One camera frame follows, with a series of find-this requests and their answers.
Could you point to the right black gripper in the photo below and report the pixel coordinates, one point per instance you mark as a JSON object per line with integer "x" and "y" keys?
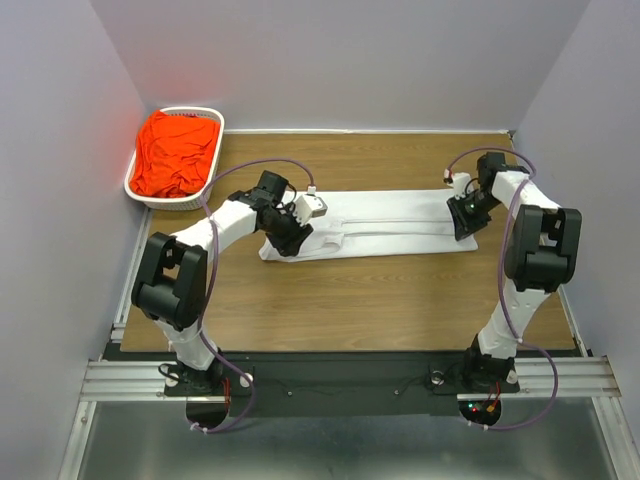
{"x": 464, "y": 225}

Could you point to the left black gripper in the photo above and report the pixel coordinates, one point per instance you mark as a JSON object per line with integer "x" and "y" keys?
{"x": 290, "y": 244}

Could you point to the white t shirt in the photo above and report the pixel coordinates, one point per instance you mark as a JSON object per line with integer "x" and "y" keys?
{"x": 378, "y": 223}

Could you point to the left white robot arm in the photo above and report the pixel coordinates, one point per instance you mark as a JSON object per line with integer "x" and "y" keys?
{"x": 177, "y": 271}

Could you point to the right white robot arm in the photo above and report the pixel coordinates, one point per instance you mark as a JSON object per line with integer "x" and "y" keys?
{"x": 538, "y": 254}

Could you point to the white plastic laundry basket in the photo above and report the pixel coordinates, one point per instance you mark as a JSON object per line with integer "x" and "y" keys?
{"x": 190, "y": 202}

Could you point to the orange t shirt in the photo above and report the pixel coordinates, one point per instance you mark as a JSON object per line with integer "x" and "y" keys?
{"x": 174, "y": 154}

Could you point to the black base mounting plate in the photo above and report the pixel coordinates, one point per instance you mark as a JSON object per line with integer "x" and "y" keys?
{"x": 314, "y": 384}

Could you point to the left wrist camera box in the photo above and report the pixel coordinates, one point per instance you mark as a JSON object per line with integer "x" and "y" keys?
{"x": 307, "y": 207}

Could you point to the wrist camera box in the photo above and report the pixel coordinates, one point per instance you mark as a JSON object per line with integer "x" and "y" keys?
{"x": 457, "y": 182}
{"x": 307, "y": 207}

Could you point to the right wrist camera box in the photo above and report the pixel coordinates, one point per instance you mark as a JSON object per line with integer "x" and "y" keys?
{"x": 457, "y": 182}

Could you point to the aluminium frame rail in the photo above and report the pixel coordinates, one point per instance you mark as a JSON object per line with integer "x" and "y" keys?
{"x": 107, "y": 381}

